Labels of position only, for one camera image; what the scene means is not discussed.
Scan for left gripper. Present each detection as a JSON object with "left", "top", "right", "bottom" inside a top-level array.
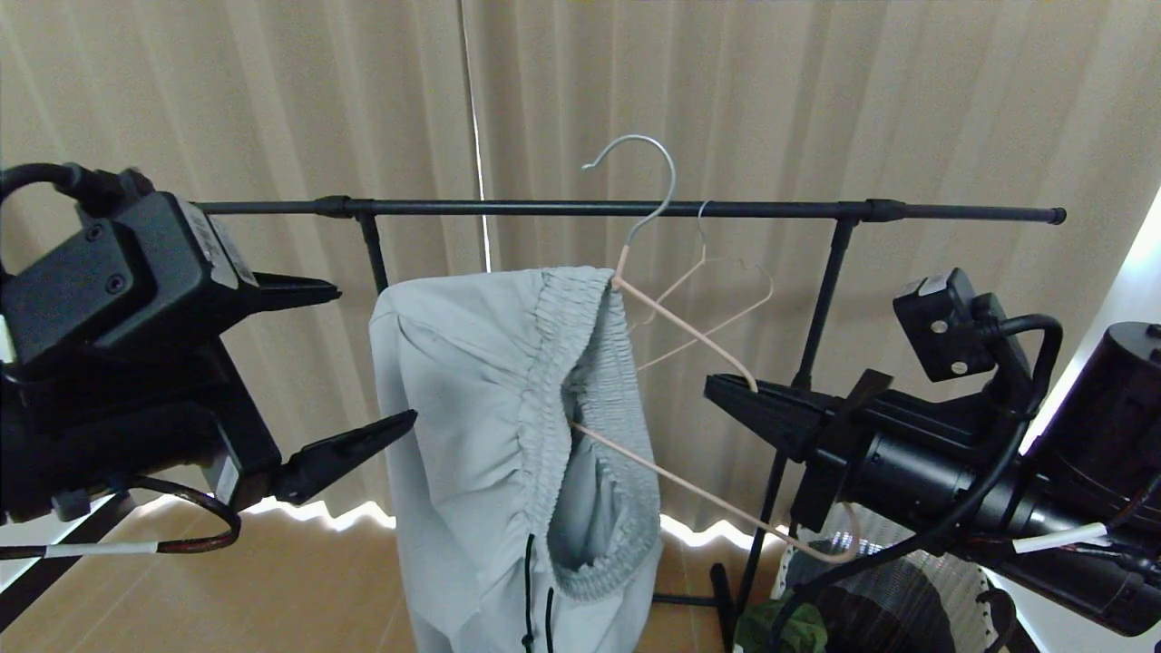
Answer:
[{"left": 0, "top": 272, "right": 419, "bottom": 529}]

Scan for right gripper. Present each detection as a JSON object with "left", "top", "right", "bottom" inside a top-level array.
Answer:
[{"left": 787, "top": 369, "right": 1030, "bottom": 547}]

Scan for pale grey shorts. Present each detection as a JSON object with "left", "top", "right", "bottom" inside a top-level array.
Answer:
[{"left": 368, "top": 265, "right": 665, "bottom": 653}]

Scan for green long-sleeved shirt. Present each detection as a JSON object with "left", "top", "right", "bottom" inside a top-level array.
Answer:
[{"left": 733, "top": 597, "right": 830, "bottom": 653}]

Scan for pink clothes hanger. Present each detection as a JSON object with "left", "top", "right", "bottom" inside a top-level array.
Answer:
[
  {"left": 626, "top": 200, "right": 775, "bottom": 373},
  {"left": 567, "top": 133, "right": 861, "bottom": 565}
]

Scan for white laundry basket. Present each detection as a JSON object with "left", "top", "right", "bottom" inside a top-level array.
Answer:
[{"left": 769, "top": 502, "right": 1019, "bottom": 653}]

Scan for black clothes rack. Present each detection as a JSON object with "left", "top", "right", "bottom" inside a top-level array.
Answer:
[{"left": 193, "top": 194, "right": 1068, "bottom": 653}]

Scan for beige curtain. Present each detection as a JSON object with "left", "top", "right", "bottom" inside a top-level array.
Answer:
[{"left": 0, "top": 0, "right": 1161, "bottom": 538}]

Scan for window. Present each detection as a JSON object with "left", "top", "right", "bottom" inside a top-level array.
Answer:
[{"left": 0, "top": 494, "right": 139, "bottom": 632}]

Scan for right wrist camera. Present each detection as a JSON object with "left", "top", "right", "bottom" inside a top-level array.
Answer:
[{"left": 893, "top": 268, "right": 1046, "bottom": 429}]

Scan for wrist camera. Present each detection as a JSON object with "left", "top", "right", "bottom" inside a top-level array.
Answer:
[
  {"left": 893, "top": 268, "right": 1046, "bottom": 429},
  {"left": 0, "top": 189, "right": 266, "bottom": 368}
]

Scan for black cable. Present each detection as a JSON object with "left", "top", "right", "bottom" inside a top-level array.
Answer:
[
  {"left": 0, "top": 162, "right": 155, "bottom": 273},
  {"left": 766, "top": 313, "right": 1065, "bottom": 653}
]

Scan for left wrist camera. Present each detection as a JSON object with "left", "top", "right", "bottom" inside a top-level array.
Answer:
[{"left": 0, "top": 189, "right": 266, "bottom": 368}]

